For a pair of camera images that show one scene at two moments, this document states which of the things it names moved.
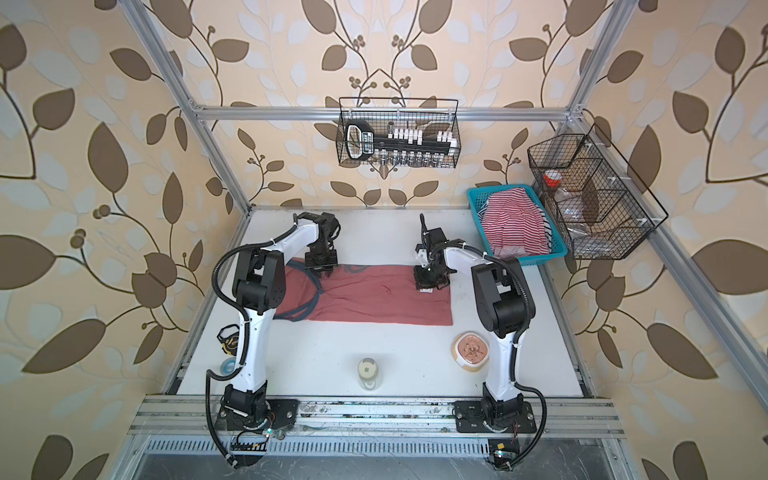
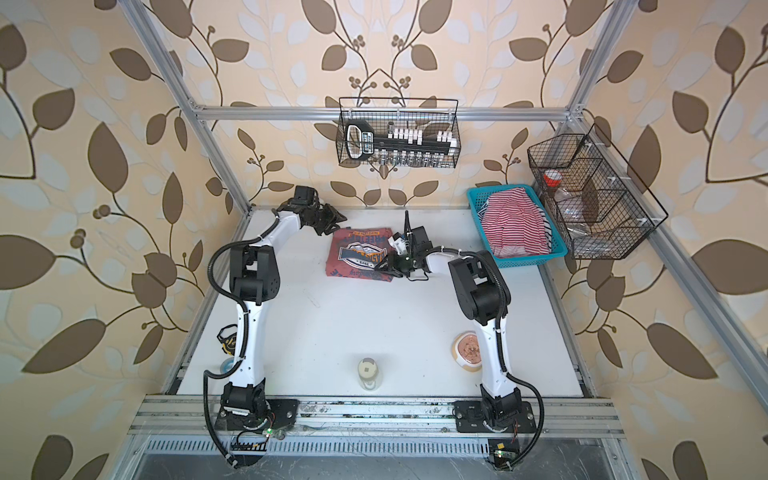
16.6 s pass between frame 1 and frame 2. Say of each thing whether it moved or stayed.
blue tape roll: stayed
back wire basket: stayed
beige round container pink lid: stayed
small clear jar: stayed
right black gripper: moved
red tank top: moved
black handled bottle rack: stayed
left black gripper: moved
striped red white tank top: stayed
